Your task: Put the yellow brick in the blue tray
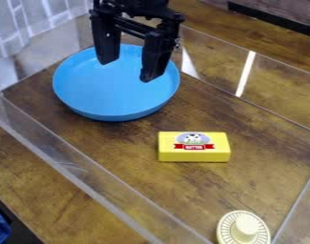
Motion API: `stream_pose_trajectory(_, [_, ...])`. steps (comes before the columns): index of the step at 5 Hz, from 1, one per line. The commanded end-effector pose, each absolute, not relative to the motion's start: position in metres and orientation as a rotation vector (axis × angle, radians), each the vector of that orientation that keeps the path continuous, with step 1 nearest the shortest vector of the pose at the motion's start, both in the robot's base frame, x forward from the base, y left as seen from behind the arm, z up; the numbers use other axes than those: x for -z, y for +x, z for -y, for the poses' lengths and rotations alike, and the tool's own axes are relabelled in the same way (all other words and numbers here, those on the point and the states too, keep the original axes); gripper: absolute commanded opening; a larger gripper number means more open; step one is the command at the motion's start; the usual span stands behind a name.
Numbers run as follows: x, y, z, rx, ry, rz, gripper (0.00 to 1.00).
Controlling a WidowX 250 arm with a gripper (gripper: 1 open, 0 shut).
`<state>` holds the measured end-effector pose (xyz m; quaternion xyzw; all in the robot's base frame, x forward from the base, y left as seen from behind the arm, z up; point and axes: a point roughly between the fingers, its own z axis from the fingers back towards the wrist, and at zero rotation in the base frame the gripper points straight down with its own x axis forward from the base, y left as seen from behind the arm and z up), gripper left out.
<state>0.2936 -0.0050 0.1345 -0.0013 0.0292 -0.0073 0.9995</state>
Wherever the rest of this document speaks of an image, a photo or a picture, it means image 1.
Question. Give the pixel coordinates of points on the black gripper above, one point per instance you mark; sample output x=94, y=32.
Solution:
x=111, y=18

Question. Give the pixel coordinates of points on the yellow butter brick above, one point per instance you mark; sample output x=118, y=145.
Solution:
x=194, y=147

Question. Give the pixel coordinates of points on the blue round tray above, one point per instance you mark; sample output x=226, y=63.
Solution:
x=107, y=92

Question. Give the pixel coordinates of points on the clear acrylic barrier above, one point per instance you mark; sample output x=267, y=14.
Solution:
x=150, y=220

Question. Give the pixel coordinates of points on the cream round lid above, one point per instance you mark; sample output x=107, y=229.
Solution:
x=241, y=227

